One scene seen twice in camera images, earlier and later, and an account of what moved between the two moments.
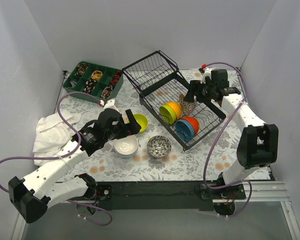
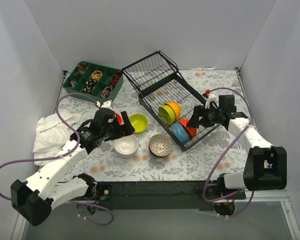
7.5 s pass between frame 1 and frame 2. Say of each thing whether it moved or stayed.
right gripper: moved
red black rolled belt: stayed
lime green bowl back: stayed
